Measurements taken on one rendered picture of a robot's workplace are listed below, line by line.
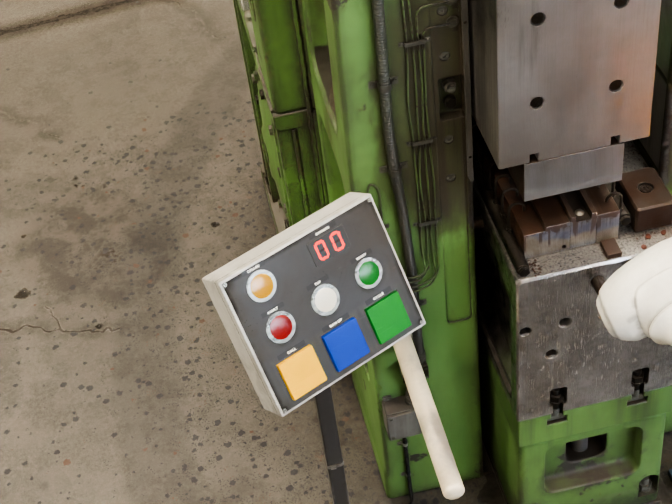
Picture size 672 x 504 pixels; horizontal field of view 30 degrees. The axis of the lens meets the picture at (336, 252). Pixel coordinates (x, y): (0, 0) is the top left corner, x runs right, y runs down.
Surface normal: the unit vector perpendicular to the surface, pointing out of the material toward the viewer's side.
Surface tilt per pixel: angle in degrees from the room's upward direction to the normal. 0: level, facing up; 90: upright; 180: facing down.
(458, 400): 90
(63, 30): 0
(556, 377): 90
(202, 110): 0
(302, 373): 60
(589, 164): 90
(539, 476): 89
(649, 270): 26
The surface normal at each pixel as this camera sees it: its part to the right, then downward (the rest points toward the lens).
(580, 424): 0.21, 0.66
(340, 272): 0.47, 0.08
